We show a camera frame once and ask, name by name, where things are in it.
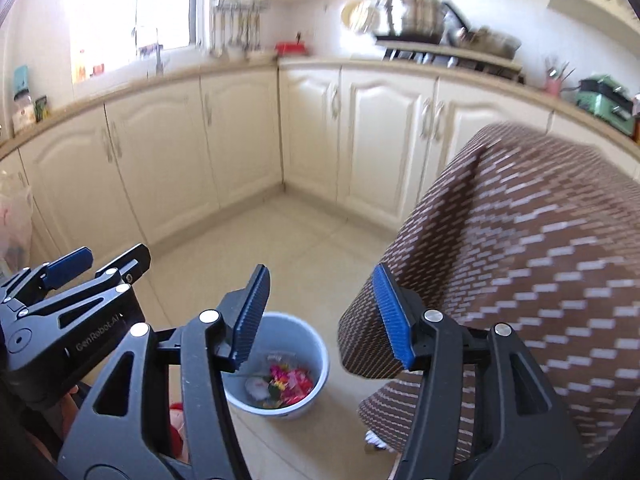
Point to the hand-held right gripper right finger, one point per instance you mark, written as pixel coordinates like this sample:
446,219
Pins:
392,315

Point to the red box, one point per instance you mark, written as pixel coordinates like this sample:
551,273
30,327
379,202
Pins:
291,48

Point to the bundle of chopsticks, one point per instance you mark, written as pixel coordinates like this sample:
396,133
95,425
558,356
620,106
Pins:
557,67

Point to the white colander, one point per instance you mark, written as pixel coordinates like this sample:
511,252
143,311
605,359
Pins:
357,15

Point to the steel steamer pot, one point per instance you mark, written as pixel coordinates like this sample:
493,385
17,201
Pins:
412,15

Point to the pink yellow candy wrapper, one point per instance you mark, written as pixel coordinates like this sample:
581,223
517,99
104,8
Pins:
290,380

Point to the red and pink object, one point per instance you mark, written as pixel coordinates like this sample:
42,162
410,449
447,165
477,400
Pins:
176,420

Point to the green electric cooker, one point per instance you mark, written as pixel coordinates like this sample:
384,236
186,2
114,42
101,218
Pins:
605,102

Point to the pale blue bucket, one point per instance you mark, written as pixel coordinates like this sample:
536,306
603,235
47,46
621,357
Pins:
310,347

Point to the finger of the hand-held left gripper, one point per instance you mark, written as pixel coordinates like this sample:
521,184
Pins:
125,265
70,262

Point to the sliding window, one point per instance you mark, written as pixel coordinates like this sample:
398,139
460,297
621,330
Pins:
135,5

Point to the orange windowsill bottle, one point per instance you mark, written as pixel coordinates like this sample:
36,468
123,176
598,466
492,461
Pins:
79,67

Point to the steel wok with lid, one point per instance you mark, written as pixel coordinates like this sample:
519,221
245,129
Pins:
487,42

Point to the teal box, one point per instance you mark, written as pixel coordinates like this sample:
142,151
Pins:
21,82

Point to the cream lower kitchen cabinets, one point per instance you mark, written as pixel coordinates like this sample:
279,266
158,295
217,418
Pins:
240,135

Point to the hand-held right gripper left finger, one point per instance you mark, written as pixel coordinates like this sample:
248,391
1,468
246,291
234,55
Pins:
250,320

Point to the row of hanging utensils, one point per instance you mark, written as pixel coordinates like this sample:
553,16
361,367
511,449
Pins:
235,35

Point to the brown polka-dot tablecloth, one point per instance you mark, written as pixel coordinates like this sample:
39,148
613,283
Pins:
500,260

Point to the pink utensil holder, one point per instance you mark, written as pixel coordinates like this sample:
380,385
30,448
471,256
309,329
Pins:
552,87

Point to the black gas stove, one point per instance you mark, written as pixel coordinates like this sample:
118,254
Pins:
450,57

